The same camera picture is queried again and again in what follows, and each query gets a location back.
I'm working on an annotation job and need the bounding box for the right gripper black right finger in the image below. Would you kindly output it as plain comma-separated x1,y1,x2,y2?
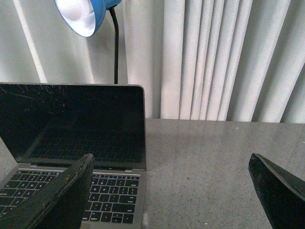
248,154,305,229

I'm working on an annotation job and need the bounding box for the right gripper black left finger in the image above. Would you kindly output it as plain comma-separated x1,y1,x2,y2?
0,154,94,229

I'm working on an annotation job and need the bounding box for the grey laptop computer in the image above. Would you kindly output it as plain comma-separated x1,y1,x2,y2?
0,83,146,229

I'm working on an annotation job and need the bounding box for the white pleated curtain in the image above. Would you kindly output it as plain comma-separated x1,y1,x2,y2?
0,0,305,123

